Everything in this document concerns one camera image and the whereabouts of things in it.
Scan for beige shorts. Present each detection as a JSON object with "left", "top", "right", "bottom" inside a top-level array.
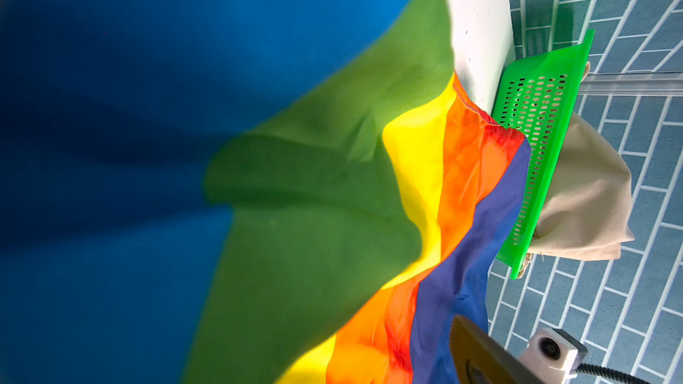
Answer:
[{"left": 525, "top": 60, "right": 636, "bottom": 262}]

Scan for aluminium corner post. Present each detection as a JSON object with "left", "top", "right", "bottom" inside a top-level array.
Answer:
[{"left": 578, "top": 72, "right": 682, "bottom": 97}]

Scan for green plastic basket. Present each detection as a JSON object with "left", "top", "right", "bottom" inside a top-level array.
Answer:
[{"left": 493, "top": 30, "right": 595, "bottom": 279}]

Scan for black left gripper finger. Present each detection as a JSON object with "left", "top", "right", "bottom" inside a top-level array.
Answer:
[{"left": 449, "top": 315, "right": 542, "bottom": 384}]

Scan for rainbow striped shorts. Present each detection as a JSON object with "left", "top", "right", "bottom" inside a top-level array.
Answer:
[{"left": 1, "top": 0, "right": 529, "bottom": 383}]

